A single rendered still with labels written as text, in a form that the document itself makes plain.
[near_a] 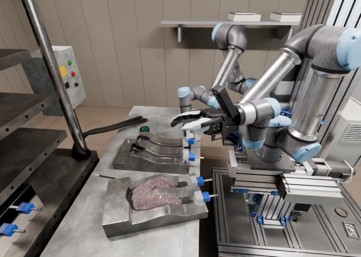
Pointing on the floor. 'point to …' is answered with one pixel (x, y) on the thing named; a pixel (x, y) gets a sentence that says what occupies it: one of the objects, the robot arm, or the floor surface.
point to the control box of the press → (33, 76)
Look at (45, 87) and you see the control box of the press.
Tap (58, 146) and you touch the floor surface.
